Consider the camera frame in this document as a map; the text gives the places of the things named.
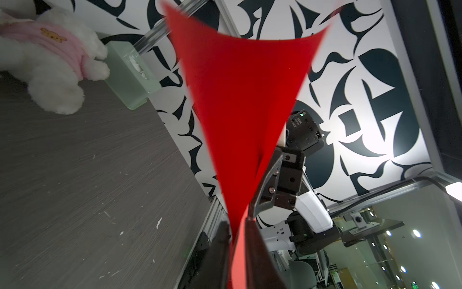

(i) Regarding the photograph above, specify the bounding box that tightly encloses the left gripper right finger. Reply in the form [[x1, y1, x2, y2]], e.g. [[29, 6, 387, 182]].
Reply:
[[244, 219, 286, 289]]

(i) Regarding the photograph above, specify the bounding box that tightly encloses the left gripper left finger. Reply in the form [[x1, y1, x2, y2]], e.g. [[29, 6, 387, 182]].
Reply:
[[190, 222, 231, 289]]

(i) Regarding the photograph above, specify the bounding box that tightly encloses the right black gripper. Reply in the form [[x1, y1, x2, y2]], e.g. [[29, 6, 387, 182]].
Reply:
[[248, 148, 305, 219]]

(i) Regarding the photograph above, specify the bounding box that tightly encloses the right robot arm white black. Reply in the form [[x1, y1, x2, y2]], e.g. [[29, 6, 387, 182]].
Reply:
[[249, 110, 339, 255]]

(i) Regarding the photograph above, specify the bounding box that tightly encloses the green tissue box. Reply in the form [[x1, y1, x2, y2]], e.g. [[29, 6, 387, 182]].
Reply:
[[104, 41, 161, 110]]

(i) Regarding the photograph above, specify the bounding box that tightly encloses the white plush teddy bear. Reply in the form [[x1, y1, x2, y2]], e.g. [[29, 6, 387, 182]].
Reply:
[[1, 7, 110, 115]]

